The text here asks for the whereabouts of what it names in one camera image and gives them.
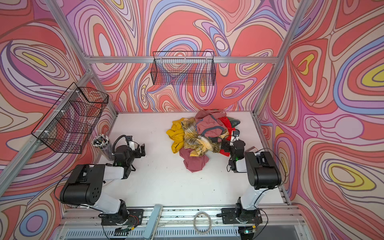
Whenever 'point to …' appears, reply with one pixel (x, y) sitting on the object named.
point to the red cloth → (228, 124)
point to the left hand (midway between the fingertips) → (138, 143)
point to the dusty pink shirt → (207, 123)
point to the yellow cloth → (177, 134)
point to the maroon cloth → (193, 164)
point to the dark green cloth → (234, 122)
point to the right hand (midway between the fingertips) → (231, 141)
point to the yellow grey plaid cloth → (198, 145)
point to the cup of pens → (102, 142)
